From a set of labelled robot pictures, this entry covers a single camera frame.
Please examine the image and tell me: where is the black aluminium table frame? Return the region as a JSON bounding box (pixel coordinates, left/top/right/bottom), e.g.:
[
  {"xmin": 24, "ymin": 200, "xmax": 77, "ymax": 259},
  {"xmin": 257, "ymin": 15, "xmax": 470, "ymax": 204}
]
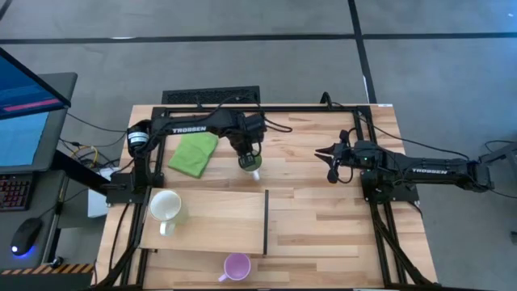
[{"xmin": 93, "ymin": 103, "xmax": 439, "ymax": 291}]

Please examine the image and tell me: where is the black floor cable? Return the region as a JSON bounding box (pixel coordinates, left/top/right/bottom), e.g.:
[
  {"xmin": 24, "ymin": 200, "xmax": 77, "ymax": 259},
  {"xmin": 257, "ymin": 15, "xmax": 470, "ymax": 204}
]
[{"xmin": 64, "ymin": 112, "xmax": 128, "ymax": 134}]

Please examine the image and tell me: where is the green folded cloth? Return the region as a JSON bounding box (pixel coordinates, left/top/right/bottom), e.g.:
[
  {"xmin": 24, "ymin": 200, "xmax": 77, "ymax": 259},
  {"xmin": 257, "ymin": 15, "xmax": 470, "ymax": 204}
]
[{"xmin": 167, "ymin": 131, "xmax": 220, "ymax": 179}]

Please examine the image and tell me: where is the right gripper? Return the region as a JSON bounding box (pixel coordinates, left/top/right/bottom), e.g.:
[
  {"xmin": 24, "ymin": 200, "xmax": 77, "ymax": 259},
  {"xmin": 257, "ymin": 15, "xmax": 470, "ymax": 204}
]
[{"xmin": 314, "ymin": 139, "xmax": 367, "ymax": 170}]

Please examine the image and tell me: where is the white box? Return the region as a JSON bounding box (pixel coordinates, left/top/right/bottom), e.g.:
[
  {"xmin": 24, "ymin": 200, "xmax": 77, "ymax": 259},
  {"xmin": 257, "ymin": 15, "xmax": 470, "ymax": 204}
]
[{"xmin": 86, "ymin": 167, "xmax": 116, "ymax": 219}]

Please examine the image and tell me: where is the grey side desk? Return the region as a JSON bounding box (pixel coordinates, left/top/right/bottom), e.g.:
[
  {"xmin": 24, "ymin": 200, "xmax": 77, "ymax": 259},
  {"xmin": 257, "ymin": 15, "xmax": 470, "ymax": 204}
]
[{"xmin": 0, "ymin": 168, "xmax": 69, "ymax": 272}]

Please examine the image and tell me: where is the yellow cable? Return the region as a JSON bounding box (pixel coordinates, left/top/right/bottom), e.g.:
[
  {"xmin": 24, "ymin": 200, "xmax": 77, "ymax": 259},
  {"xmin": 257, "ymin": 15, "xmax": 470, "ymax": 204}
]
[{"xmin": 71, "ymin": 144, "xmax": 100, "ymax": 167}]

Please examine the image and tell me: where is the black floor vent grille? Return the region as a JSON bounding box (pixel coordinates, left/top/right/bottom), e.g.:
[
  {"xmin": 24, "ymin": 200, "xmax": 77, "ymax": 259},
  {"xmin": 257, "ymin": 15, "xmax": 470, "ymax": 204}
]
[{"xmin": 161, "ymin": 85, "xmax": 262, "ymax": 106}]

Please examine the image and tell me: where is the lilac pink mug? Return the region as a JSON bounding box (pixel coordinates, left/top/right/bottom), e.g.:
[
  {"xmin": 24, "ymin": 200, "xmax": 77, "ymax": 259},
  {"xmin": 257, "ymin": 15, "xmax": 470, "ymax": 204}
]
[{"xmin": 217, "ymin": 252, "xmax": 252, "ymax": 283}]

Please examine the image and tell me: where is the black backlit keyboard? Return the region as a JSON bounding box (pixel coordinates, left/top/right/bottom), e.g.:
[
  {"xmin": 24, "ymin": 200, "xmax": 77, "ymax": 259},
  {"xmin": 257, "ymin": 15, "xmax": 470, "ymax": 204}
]
[{"xmin": 0, "ymin": 173, "xmax": 34, "ymax": 212}]

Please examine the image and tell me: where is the large pale yellow mug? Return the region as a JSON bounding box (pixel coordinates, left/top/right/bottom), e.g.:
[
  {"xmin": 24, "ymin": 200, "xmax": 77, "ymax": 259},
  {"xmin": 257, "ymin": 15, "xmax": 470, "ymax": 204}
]
[{"xmin": 149, "ymin": 188, "xmax": 190, "ymax": 238}]

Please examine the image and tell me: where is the blue screen computer monitor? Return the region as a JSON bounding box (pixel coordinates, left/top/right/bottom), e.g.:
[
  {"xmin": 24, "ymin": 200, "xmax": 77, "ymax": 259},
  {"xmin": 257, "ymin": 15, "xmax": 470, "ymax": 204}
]
[{"xmin": 0, "ymin": 47, "xmax": 78, "ymax": 175}]

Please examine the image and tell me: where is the yellow black hazard tape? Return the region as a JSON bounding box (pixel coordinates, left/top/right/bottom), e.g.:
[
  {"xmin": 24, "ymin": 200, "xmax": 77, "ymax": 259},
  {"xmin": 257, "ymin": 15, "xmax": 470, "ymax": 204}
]
[{"xmin": 0, "ymin": 263, "xmax": 95, "ymax": 277}]

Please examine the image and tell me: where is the wooden shelf black frame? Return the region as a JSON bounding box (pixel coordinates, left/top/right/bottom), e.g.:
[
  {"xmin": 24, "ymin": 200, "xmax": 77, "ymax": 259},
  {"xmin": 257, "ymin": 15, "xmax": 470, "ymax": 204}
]
[{"xmin": 139, "ymin": 188, "xmax": 271, "ymax": 256}]

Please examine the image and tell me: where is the small green mug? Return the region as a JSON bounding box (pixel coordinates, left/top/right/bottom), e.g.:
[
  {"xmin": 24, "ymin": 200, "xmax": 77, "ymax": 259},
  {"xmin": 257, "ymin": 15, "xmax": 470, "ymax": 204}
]
[{"xmin": 241, "ymin": 153, "xmax": 264, "ymax": 182}]

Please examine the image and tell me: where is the black support beam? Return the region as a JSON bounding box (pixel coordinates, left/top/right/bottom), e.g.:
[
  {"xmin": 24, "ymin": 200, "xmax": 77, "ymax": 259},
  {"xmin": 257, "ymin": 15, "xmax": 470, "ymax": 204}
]
[{"xmin": 51, "ymin": 149, "xmax": 122, "ymax": 195}]

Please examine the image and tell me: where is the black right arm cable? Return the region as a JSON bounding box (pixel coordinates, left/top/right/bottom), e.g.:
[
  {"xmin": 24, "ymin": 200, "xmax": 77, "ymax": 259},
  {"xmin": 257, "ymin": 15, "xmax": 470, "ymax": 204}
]
[{"xmin": 320, "ymin": 91, "xmax": 472, "ymax": 161}]

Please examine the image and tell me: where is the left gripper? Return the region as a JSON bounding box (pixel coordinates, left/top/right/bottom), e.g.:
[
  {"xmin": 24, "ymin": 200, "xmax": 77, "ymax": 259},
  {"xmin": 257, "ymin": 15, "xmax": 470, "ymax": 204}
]
[{"xmin": 225, "ymin": 131, "xmax": 263, "ymax": 170}]

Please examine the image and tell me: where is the black computer mouse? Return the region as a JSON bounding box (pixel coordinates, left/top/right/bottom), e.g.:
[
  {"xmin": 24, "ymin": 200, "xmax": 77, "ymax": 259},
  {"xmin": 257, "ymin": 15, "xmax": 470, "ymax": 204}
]
[{"xmin": 9, "ymin": 217, "xmax": 44, "ymax": 258}]

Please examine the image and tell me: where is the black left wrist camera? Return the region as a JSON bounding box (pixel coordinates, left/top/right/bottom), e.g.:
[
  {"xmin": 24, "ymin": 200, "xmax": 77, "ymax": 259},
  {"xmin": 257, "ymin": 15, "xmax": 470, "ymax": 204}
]
[{"xmin": 244, "ymin": 113, "xmax": 267, "ymax": 133}]

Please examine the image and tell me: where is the grey stand leg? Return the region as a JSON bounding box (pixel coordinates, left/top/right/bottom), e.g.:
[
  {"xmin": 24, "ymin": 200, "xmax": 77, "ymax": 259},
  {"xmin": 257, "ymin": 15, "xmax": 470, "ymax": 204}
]
[{"xmin": 479, "ymin": 139, "xmax": 517, "ymax": 167}]

